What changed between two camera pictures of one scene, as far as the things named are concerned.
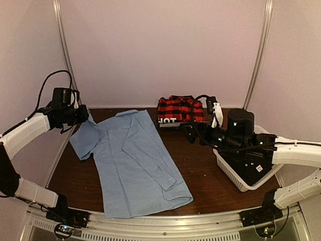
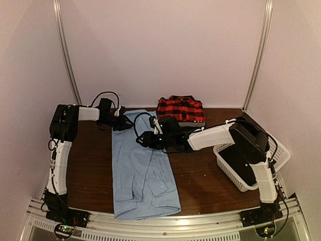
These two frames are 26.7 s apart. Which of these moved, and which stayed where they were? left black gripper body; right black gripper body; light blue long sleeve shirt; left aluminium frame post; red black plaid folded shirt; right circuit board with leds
Moved: left black gripper body; right black gripper body; light blue long sleeve shirt
Stayed: right circuit board with leds; left aluminium frame post; red black plaid folded shirt
